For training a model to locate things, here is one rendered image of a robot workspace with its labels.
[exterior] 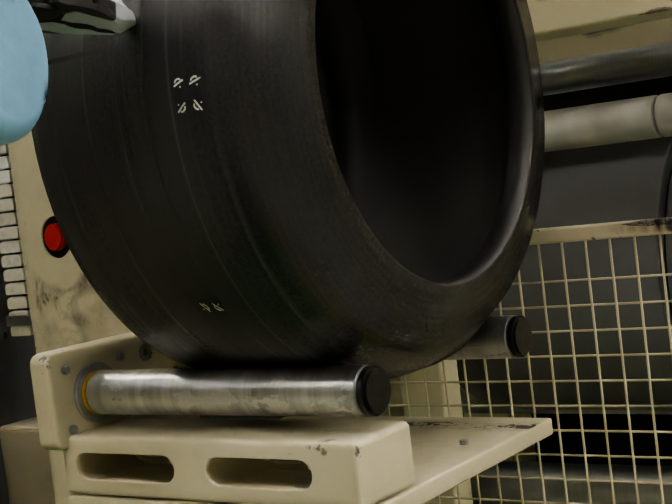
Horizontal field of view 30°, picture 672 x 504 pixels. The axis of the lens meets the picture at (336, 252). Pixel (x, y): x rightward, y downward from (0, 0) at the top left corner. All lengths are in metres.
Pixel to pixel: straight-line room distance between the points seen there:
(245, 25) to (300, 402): 0.33
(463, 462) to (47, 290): 0.50
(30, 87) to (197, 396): 0.54
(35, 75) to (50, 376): 0.60
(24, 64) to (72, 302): 0.71
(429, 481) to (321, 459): 0.12
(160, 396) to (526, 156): 0.46
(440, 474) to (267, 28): 0.44
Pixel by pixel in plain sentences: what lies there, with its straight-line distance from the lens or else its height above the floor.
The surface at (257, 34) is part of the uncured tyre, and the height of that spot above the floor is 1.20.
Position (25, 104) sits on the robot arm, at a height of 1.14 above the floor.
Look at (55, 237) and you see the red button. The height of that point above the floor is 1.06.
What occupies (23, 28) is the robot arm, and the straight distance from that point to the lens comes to 0.71.
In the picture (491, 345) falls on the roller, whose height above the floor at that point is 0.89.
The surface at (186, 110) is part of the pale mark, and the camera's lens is 1.00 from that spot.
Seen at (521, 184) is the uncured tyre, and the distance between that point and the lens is 1.32.
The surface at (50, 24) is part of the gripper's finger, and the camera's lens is 1.00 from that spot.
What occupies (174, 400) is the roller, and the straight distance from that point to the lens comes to 1.20.
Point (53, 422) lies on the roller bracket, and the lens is 1.27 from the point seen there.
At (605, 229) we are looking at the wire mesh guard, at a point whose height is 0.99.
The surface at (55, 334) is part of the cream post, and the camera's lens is 1.42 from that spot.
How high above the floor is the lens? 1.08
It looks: 3 degrees down
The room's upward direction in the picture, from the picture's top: 7 degrees counter-clockwise
